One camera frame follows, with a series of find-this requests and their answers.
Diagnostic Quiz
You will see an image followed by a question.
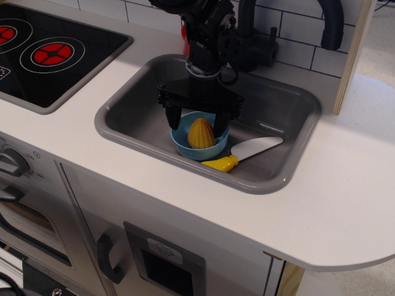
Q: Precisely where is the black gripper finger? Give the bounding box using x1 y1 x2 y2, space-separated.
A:
165 106 182 130
213 113 230 138

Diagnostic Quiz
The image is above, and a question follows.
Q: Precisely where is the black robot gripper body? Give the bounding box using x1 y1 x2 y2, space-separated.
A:
157 76 244 119

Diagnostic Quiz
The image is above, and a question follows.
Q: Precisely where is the yellow toy corn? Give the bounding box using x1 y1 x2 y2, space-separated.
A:
187 118 217 149

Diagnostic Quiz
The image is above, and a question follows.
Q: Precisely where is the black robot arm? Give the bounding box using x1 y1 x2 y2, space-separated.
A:
151 1 243 138

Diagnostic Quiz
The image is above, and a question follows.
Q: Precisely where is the light blue plastic bowl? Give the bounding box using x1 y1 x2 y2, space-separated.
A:
171 112 229 161

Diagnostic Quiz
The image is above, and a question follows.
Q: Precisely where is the grey toy sink basin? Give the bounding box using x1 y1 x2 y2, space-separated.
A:
94 54 321 194

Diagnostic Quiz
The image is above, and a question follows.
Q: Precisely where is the red plastic cup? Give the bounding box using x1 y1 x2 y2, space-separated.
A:
181 24 189 57

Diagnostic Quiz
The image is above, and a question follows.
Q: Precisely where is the black toy faucet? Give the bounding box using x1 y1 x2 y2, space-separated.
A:
233 1 344 70

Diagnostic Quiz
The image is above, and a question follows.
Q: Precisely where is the black toy stove top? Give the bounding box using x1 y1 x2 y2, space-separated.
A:
1 3 133 115

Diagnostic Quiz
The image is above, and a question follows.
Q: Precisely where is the grey dispenser panel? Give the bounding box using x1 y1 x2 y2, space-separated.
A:
123 221 207 296

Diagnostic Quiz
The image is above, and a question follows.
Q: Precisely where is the grey oven knob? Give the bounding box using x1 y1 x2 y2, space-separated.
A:
1 149 30 177

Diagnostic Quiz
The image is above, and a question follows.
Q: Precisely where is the toy oven door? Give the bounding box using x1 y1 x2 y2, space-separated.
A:
1 174 106 295

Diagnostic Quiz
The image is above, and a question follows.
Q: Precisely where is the wooden side panel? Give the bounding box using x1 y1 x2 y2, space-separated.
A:
332 0 377 115

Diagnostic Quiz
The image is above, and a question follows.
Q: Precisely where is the yellow handled toy spatula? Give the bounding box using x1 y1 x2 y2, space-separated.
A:
202 136 283 173

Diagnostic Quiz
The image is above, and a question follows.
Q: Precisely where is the dark grey cabinet handle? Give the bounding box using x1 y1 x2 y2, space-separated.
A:
96 234 124 284

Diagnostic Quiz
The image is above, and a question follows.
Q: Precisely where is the black cable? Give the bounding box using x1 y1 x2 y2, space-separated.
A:
0 271 28 296

